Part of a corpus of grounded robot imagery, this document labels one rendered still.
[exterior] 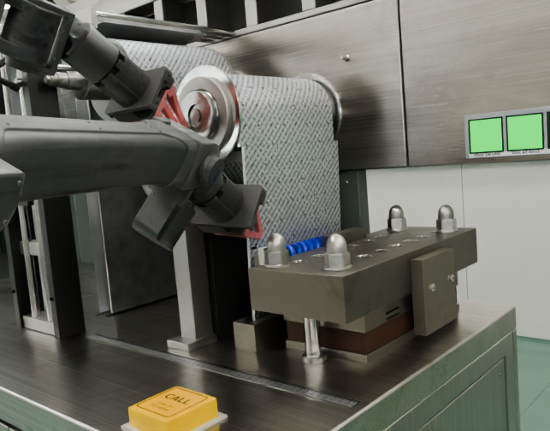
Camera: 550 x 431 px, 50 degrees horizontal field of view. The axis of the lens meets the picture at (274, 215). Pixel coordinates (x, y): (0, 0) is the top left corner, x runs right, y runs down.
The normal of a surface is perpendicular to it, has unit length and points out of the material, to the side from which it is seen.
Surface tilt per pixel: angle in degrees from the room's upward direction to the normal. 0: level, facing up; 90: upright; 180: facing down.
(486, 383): 90
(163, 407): 0
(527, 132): 90
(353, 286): 90
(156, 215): 72
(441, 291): 90
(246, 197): 55
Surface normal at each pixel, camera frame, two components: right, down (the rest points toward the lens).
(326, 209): 0.76, 0.05
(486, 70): -0.66, 0.13
